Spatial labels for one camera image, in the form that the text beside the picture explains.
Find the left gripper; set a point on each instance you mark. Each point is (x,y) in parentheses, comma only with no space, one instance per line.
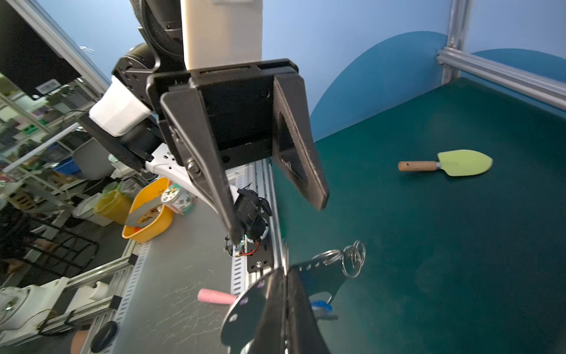
(239,101)

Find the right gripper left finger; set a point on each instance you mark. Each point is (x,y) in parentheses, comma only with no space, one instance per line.
(270,332)

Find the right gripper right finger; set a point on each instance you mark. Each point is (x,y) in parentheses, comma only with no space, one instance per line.
(303,333)

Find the metal key holder plate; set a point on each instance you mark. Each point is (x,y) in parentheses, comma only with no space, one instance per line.
(322,277)

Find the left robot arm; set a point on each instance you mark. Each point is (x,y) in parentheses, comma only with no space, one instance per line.
(123,120)

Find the purple toy shovel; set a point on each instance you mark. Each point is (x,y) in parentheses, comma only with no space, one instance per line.
(216,297)

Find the yellow bowl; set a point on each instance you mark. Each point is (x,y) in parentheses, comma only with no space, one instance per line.
(148,216)

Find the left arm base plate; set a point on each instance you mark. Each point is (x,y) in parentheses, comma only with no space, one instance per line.
(254,239)

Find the front aluminium rail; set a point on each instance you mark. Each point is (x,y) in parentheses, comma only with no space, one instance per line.
(160,311)

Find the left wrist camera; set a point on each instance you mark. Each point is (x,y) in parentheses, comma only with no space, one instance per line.
(221,33)

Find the green trowel wooden handle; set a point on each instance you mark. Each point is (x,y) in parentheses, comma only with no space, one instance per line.
(455,163)

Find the aluminium frame left post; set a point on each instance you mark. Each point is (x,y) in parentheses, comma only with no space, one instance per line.
(456,35)

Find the aluminium frame rear bar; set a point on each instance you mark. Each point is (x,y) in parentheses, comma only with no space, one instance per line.
(537,87)

